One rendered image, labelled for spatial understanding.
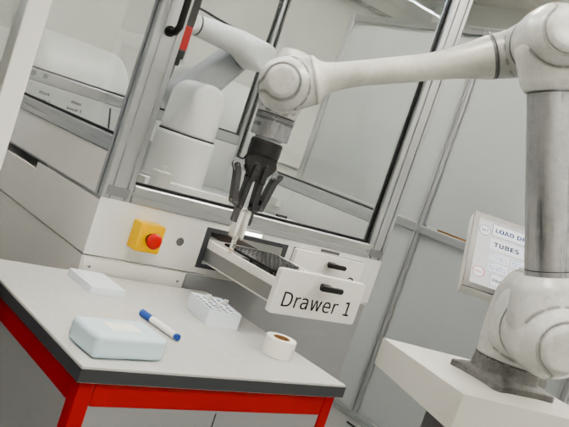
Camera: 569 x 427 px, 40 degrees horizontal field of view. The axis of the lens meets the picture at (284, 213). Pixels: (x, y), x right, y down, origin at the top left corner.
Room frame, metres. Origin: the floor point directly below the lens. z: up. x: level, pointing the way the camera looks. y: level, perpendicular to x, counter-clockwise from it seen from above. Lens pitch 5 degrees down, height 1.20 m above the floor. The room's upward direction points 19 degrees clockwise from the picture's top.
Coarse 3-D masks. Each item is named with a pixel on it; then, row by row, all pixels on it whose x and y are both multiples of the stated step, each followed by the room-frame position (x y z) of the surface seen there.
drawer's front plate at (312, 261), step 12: (300, 252) 2.25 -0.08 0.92; (312, 252) 2.28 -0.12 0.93; (300, 264) 2.26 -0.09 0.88; (312, 264) 2.29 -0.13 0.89; (324, 264) 2.32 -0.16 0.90; (348, 264) 2.38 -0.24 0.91; (360, 264) 2.42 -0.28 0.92; (336, 276) 2.36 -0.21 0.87; (348, 276) 2.40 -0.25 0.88; (360, 276) 2.43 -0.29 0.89
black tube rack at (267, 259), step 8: (240, 248) 2.07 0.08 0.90; (248, 248) 2.12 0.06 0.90; (248, 256) 1.99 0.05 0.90; (256, 256) 2.03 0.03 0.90; (264, 256) 2.08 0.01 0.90; (272, 256) 2.12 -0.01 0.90; (256, 264) 2.08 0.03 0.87; (264, 264) 1.94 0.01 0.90; (272, 264) 1.98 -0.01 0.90; (280, 264) 2.02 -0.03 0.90; (288, 264) 2.07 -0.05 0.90; (272, 272) 1.93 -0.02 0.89
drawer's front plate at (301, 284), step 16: (288, 272) 1.81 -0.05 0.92; (304, 272) 1.84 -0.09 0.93; (272, 288) 1.80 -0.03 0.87; (288, 288) 1.82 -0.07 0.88; (304, 288) 1.85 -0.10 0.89; (352, 288) 1.95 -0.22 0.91; (272, 304) 1.80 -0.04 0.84; (304, 304) 1.86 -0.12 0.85; (352, 304) 1.97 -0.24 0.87; (336, 320) 1.94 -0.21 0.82; (352, 320) 1.98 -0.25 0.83
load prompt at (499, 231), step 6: (498, 228) 2.64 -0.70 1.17; (504, 228) 2.64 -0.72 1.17; (492, 234) 2.62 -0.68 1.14; (498, 234) 2.62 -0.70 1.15; (504, 234) 2.63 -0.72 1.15; (510, 234) 2.63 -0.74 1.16; (516, 234) 2.64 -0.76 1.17; (522, 234) 2.64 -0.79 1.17; (510, 240) 2.62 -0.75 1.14; (516, 240) 2.62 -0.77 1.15; (522, 240) 2.63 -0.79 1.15
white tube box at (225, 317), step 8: (192, 296) 1.81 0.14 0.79; (200, 296) 1.83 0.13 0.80; (192, 304) 1.80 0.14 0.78; (200, 304) 1.77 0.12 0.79; (208, 304) 1.78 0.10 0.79; (192, 312) 1.79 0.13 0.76; (200, 312) 1.76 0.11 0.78; (208, 312) 1.72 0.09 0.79; (216, 312) 1.73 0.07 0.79; (224, 312) 1.74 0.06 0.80; (232, 312) 1.78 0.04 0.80; (208, 320) 1.73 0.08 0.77; (216, 320) 1.73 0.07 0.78; (224, 320) 1.74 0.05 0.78; (232, 320) 1.75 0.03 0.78; (224, 328) 1.75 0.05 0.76; (232, 328) 1.76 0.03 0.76
